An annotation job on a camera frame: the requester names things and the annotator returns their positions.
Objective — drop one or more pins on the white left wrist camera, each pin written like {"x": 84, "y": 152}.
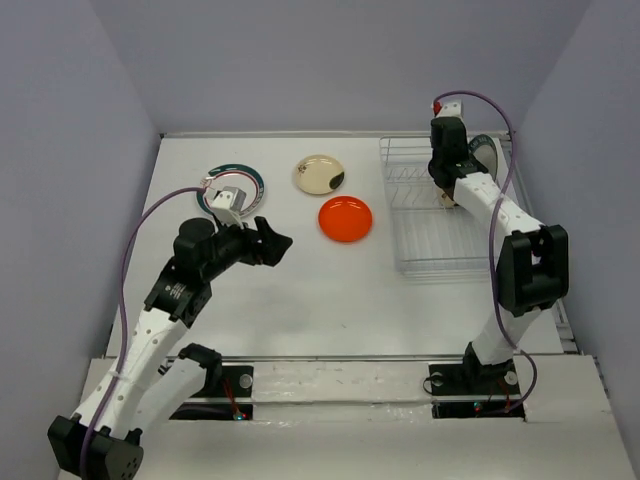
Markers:
{"x": 226, "y": 206}

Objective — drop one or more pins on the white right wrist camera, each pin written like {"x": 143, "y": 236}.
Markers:
{"x": 448, "y": 109}

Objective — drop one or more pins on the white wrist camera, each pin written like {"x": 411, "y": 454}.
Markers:
{"x": 226, "y": 206}
{"x": 448, "y": 109}

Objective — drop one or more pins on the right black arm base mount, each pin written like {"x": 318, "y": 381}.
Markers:
{"x": 455, "y": 397}

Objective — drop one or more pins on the large green red rimmed plate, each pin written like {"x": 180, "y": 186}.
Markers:
{"x": 232, "y": 177}

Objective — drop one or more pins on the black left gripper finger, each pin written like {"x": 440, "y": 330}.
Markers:
{"x": 274, "y": 248}
{"x": 265, "y": 232}

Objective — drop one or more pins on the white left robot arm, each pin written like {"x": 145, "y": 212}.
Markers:
{"x": 102, "y": 439}

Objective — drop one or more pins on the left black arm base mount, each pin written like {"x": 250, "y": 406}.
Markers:
{"x": 230, "y": 399}

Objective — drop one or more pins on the cream plate with black patch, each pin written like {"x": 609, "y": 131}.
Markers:
{"x": 318, "y": 174}

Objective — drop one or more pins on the white wire dish rack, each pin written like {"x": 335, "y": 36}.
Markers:
{"x": 432, "y": 239}

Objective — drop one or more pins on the orange plate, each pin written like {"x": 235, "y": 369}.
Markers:
{"x": 345, "y": 219}

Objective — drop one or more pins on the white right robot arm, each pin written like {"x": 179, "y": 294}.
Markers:
{"x": 529, "y": 261}

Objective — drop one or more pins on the white plate green lettered rim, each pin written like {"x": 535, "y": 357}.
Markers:
{"x": 484, "y": 149}

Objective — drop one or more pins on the cream plate with small motifs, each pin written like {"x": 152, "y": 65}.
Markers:
{"x": 445, "y": 197}

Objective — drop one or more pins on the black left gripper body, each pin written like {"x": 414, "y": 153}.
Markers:
{"x": 235, "y": 245}

